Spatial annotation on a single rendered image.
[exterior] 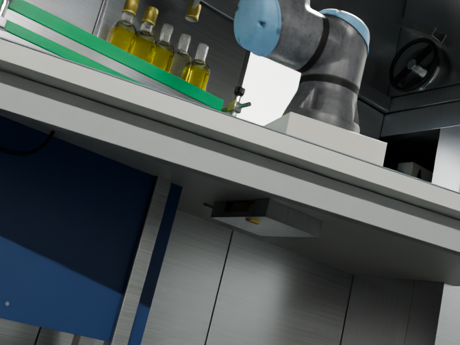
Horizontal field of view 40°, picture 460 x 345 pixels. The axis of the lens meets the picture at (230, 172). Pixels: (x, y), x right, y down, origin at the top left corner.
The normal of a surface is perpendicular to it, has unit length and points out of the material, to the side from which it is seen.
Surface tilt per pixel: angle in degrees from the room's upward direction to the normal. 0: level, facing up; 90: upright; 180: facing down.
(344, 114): 76
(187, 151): 90
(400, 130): 90
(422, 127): 90
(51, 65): 90
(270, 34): 135
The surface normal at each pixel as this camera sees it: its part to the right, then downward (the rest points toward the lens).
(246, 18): -0.87, -0.16
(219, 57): 0.58, -0.07
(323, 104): -0.04, -0.48
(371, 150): 0.30, -0.17
